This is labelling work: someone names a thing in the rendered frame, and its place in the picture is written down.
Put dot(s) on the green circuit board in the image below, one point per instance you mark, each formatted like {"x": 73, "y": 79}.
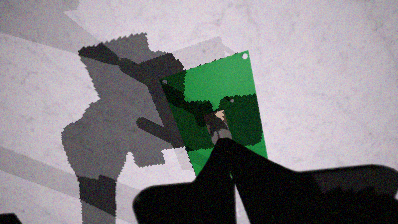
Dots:
{"x": 216, "y": 100}

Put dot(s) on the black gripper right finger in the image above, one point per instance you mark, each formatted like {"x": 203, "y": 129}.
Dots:
{"x": 274, "y": 194}

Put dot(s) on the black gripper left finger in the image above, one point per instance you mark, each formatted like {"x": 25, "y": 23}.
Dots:
{"x": 209, "y": 199}

